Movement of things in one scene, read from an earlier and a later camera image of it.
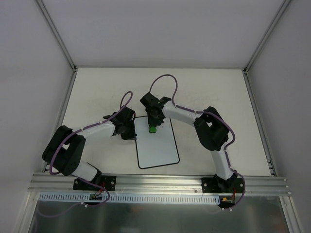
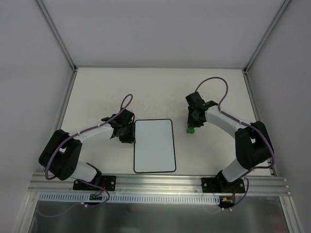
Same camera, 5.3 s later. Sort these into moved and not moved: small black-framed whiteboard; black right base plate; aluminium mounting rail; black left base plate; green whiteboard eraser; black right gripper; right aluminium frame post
Moved: black right gripper; green whiteboard eraser; small black-framed whiteboard
Not moved: aluminium mounting rail; black left base plate; black right base plate; right aluminium frame post
